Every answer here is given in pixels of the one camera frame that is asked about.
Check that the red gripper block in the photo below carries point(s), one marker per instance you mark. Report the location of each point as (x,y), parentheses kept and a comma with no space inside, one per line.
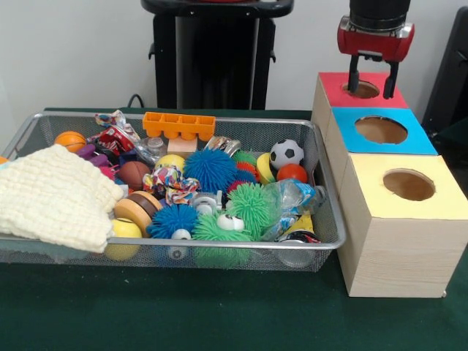
(376,44)

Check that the long orange toy brick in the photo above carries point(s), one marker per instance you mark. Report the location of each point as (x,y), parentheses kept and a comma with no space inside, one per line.
(179,124)

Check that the cream waffle cloth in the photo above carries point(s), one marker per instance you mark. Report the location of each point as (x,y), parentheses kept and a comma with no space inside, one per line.
(55,197)

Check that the shallow mesh bin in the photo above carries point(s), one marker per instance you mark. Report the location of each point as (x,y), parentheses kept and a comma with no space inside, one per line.
(329,219)

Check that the wooden box three holes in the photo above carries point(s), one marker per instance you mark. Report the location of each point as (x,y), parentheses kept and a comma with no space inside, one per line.
(402,256)

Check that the black upright panel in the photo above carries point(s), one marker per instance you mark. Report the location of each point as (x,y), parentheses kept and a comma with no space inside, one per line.
(449,73)

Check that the green cloth side table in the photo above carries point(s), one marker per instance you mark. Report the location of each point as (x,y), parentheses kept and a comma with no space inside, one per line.
(453,139)

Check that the small soccer ball toy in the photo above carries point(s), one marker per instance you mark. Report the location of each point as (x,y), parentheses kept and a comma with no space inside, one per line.
(287,153)

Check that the red ball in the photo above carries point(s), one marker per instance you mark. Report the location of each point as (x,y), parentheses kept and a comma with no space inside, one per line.
(292,172)

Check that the green spiky ball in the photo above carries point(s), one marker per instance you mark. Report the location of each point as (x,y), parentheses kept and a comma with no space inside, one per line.
(215,232)
(250,206)

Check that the blue spiky ball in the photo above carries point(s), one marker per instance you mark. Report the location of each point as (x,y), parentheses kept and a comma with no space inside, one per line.
(172,221)
(210,170)

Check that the wooden burger toy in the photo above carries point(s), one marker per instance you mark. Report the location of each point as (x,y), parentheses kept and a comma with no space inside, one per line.
(139,210)

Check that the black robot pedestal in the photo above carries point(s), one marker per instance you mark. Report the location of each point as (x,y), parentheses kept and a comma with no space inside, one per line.
(219,55)

